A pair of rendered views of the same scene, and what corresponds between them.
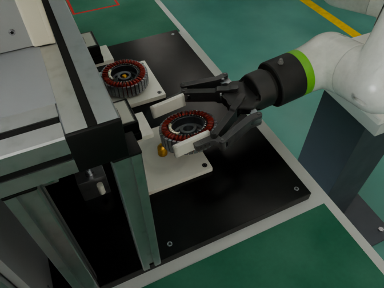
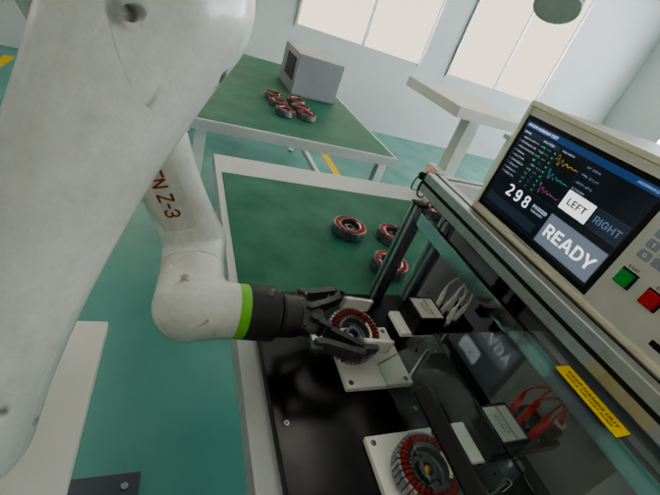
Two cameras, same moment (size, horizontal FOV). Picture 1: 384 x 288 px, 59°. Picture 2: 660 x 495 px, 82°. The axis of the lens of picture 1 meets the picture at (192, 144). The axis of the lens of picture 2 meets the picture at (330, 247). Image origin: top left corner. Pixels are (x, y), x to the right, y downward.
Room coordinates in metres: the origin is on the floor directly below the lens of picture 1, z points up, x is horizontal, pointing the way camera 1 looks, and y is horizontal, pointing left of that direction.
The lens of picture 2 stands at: (1.00, -0.13, 1.35)
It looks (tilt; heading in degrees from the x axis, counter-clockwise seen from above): 32 degrees down; 177
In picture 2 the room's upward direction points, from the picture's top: 21 degrees clockwise
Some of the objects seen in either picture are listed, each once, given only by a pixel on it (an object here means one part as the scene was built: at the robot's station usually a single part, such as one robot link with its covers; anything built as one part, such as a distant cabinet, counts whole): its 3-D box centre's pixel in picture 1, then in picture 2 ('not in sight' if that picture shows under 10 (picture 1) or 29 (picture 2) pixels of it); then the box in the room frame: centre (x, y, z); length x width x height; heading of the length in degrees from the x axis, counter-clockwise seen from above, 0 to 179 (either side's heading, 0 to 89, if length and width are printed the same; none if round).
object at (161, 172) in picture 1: (163, 155); (366, 356); (0.43, 0.06, 0.78); 0.15 x 0.15 x 0.01; 25
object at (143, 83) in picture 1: (124, 78); (426, 470); (0.65, 0.16, 0.80); 0.11 x 0.11 x 0.04
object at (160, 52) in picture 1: (137, 124); (393, 413); (0.54, 0.12, 0.76); 0.64 x 0.47 x 0.02; 25
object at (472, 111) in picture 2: not in sight; (442, 158); (-0.52, 0.25, 0.98); 0.37 x 0.35 x 0.46; 25
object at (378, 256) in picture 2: not in sight; (389, 264); (0.04, 0.11, 0.77); 0.11 x 0.11 x 0.04
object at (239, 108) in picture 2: not in sight; (262, 139); (-1.69, -0.72, 0.38); 1.85 x 1.10 x 0.75; 25
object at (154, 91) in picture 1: (126, 86); (419, 477); (0.65, 0.16, 0.78); 0.15 x 0.15 x 0.01; 25
